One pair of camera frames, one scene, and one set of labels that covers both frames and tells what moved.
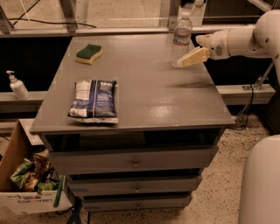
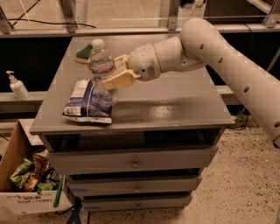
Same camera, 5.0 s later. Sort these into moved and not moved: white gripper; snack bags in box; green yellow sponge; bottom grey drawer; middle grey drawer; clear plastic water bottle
Moved: white gripper; clear plastic water bottle
Not moved: middle grey drawer; bottom grey drawer; green yellow sponge; snack bags in box
